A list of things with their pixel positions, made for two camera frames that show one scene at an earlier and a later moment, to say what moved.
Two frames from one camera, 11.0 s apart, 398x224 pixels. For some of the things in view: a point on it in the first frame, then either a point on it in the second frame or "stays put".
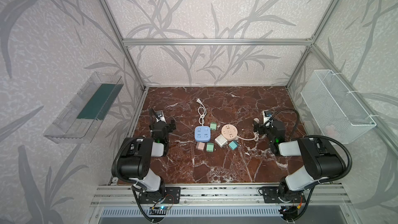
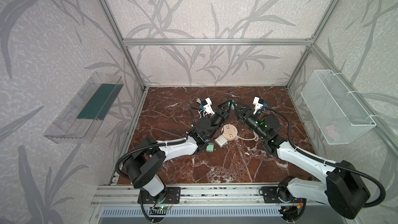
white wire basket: x=340 y=115 stays put
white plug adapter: x=221 y=141 stays put
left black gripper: x=163 y=124 -> x=220 y=111
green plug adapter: x=210 y=147 stays put
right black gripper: x=263 y=127 -> x=243 y=112
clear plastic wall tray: x=80 y=121 stays put
